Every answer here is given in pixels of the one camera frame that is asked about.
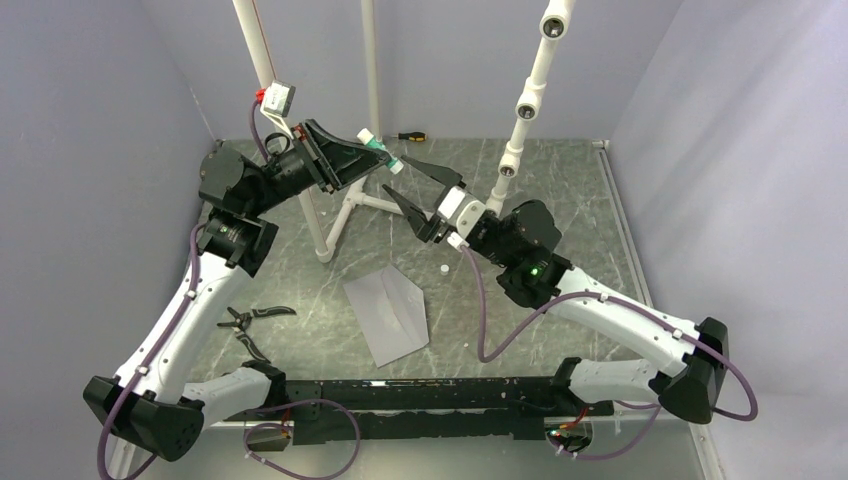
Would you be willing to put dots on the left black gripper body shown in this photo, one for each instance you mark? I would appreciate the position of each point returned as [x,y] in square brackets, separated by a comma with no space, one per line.
[295,169]

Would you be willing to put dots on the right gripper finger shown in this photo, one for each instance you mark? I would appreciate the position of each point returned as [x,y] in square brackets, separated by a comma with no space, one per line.
[423,226]
[443,175]

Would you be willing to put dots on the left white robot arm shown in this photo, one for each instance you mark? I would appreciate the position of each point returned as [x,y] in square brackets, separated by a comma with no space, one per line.
[225,253]

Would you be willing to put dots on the yellow black screwdriver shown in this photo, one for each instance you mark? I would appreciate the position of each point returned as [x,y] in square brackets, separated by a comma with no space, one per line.
[415,136]

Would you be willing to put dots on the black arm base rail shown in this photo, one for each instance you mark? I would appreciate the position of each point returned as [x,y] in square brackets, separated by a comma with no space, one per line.
[519,408]

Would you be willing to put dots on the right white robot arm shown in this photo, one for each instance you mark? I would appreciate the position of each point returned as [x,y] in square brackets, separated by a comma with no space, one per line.
[682,363]

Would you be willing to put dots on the white green glue stick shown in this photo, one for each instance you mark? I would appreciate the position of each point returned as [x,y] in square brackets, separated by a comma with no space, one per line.
[368,139]

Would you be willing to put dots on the white PVC pipe frame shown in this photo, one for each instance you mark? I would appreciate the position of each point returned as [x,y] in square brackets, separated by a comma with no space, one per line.
[355,97]

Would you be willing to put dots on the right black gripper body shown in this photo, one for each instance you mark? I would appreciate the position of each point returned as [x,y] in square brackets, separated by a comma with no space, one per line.
[487,241]

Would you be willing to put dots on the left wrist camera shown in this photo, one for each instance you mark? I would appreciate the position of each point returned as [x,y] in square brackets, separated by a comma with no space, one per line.
[274,104]

